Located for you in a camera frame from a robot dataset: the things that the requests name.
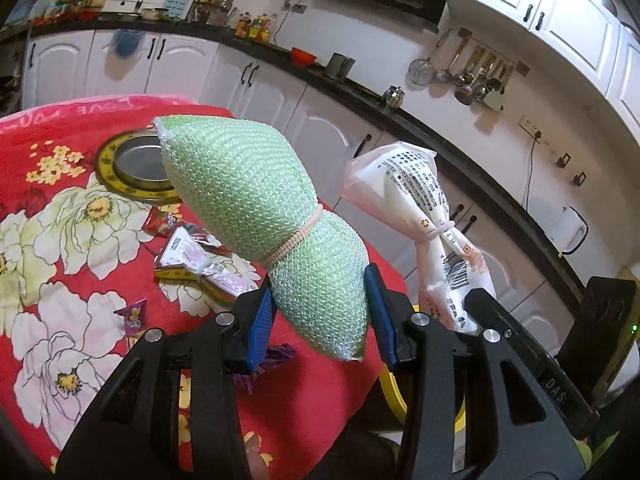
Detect red produce pile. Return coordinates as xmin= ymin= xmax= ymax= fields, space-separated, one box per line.
xmin=32 ymin=10 xmax=96 ymax=23

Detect grey metal pot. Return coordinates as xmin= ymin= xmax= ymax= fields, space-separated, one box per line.
xmin=326 ymin=52 xmax=357 ymax=80

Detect white printed snack packet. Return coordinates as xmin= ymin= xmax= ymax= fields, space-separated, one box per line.
xmin=155 ymin=227 xmax=261 ymax=296

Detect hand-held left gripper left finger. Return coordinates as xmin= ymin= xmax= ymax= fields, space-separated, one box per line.
xmin=55 ymin=280 xmax=276 ymax=480

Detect hanging mesh strainer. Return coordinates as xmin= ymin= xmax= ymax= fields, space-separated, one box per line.
xmin=408 ymin=30 xmax=451 ymax=88

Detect yellow bin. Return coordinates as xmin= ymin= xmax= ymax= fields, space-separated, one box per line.
xmin=378 ymin=367 xmax=467 ymax=433

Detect white upper kitchen cabinets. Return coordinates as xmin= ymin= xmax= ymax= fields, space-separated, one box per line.
xmin=440 ymin=0 xmax=640 ymax=126

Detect small purple candy wrapper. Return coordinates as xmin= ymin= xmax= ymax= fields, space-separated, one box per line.
xmin=114 ymin=299 xmax=148 ymax=346

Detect person's left hand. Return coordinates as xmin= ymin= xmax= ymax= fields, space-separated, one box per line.
xmin=245 ymin=432 xmax=273 ymax=480

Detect white electric kettle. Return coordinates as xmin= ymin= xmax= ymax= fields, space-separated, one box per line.
xmin=547 ymin=205 xmax=588 ymax=256

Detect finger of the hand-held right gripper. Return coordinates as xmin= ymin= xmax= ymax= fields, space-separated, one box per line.
xmin=462 ymin=287 xmax=601 ymax=438

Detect white printed plastic bag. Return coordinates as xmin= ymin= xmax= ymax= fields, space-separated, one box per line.
xmin=342 ymin=142 xmax=498 ymax=333

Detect white lower kitchen cabinets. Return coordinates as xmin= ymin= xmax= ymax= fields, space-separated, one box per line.
xmin=20 ymin=27 xmax=586 ymax=356

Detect small steel teapot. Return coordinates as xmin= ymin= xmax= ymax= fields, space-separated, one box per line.
xmin=382 ymin=85 xmax=405 ymax=112

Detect cluster of dark condiment bottles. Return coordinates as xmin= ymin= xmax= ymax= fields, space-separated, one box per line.
xmin=192 ymin=0 xmax=241 ymax=26

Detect yellow snack packet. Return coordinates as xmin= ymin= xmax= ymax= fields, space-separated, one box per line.
xmin=154 ymin=266 xmax=236 ymax=306

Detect person's dark trousers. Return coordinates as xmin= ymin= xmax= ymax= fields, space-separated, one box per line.
xmin=280 ymin=412 xmax=406 ymax=480

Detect blue hanging basin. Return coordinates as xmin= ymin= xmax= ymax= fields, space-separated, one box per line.
xmin=112 ymin=29 xmax=146 ymax=58

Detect black kitchen countertop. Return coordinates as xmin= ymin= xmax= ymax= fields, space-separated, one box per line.
xmin=0 ymin=12 xmax=596 ymax=306

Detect row of hanging kitchen utensils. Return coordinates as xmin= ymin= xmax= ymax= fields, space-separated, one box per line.
xmin=430 ymin=27 xmax=531 ymax=111

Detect white kitchen cabinets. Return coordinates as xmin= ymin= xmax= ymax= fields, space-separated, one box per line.
xmin=440 ymin=0 xmax=640 ymax=126
xmin=20 ymin=27 xmax=586 ymax=356

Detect purple foil wrapper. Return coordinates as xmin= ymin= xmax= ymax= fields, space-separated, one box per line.
xmin=232 ymin=342 xmax=298 ymax=393

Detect round metal tray yellow rim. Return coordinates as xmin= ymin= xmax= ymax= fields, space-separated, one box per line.
xmin=95 ymin=129 xmax=183 ymax=206

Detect red snack wrapper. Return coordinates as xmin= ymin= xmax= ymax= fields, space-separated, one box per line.
xmin=142 ymin=208 xmax=183 ymax=238

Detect black power cable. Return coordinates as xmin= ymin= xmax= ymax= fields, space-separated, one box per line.
xmin=522 ymin=132 xmax=543 ymax=208

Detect cluster of sauce bottles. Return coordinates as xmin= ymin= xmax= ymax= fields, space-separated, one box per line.
xmin=235 ymin=11 xmax=278 ymax=43

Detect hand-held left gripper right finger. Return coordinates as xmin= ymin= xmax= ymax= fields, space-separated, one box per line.
xmin=364 ymin=262 xmax=588 ymax=480

